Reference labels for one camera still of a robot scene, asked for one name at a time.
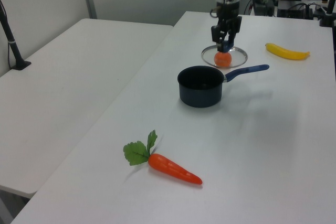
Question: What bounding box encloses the yellow banana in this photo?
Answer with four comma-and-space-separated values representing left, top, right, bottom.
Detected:
265, 42, 311, 61

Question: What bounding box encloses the black saucepan with blue handle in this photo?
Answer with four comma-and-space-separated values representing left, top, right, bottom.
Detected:
177, 63, 270, 109

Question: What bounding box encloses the orange mandarin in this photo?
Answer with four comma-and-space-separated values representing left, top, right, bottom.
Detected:
213, 51, 233, 68

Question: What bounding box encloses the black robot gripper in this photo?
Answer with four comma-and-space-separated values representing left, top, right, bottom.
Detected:
211, 1, 243, 53

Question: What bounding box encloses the glass lid with blue knob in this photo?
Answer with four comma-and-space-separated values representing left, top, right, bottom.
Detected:
201, 45, 248, 69

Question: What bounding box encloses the black electronics box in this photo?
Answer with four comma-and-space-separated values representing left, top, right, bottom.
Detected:
251, 0, 277, 18

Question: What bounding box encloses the orange carrot with green leaves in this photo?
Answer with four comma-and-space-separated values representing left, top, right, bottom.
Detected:
123, 129, 204, 186

